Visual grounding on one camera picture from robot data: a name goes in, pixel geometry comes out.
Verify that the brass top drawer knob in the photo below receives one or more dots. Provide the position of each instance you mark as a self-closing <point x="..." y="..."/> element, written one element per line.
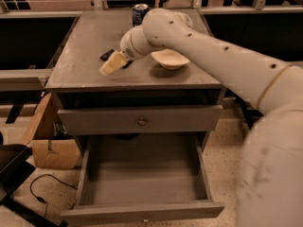
<point x="142" y="121"/>

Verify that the grey open middle drawer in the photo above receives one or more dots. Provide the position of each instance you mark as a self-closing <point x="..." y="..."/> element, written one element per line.
<point x="158" y="175"/>

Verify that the blue soda can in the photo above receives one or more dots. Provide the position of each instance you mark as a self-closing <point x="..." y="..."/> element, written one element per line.
<point x="139" y="12"/>

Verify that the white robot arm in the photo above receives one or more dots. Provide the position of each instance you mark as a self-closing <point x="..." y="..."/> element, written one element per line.
<point x="270" y="182"/>

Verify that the blue rxbar snack bar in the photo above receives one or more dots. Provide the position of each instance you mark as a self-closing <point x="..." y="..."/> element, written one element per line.
<point x="106" y="56"/>

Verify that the black chair left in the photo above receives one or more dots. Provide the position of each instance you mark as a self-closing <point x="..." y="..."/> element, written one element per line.
<point x="14" y="170"/>

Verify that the black table leg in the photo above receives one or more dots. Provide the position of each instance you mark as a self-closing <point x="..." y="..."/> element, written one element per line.
<point x="245" y="112"/>

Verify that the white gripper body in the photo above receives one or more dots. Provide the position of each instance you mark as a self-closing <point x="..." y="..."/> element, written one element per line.
<point x="127" y="48"/>

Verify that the white paper bowl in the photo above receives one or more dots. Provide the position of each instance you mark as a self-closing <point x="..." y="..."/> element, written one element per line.
<point x="169" y="59"/>

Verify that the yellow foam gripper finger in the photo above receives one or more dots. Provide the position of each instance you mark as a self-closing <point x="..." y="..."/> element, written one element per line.
<point x="116" y="61"/>

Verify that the grey drawer cabinet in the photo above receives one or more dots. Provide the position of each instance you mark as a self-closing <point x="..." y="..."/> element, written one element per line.
<point x="145" y="97"/>

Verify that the cardboard box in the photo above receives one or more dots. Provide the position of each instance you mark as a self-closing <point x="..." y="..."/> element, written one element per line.
<point x="52" y="148"/>

